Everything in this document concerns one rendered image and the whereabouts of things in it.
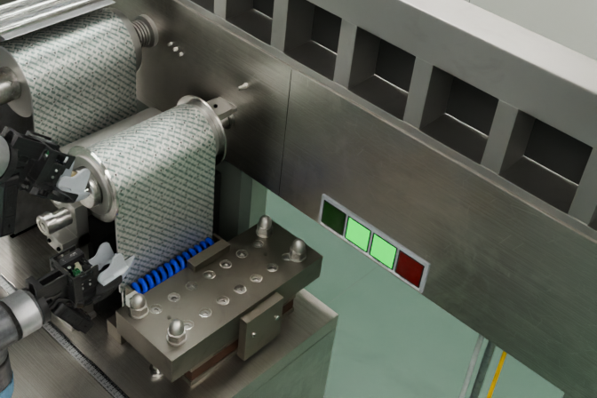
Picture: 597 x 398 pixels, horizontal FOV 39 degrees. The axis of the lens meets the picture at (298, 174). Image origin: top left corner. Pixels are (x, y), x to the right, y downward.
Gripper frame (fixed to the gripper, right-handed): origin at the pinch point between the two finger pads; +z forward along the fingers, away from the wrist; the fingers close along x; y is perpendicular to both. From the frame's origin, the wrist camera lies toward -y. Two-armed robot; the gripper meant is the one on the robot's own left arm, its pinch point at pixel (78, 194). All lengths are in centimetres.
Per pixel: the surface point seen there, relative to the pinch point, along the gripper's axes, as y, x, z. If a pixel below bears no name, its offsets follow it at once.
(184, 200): 5.5, -4.5, 21.7
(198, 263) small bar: -4.3, -10.4, 28.1
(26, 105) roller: 6.5, 22.6, 0.9
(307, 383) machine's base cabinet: -19, -30, 60
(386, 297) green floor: -13, 10, 180
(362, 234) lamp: 18, -35, 32
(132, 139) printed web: 12.1, 1.1, 6.5
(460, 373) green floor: -19, -29, 174
